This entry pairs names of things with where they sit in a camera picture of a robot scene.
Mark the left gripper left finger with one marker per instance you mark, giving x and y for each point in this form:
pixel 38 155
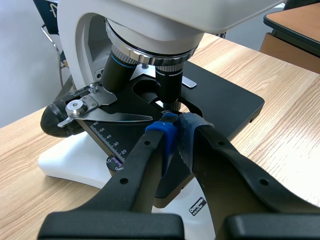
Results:
pixel 140 172

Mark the white and black microscope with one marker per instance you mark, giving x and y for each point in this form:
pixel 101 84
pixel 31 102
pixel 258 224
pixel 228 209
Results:
pixel 160 22

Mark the dark blue chair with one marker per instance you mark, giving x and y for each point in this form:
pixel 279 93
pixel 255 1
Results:
pixel 42 10

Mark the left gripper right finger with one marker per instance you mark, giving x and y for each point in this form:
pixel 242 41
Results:
pixel 232 180

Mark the brown wooden desk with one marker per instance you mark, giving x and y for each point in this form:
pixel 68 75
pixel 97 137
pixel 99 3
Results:
pixel 295 25

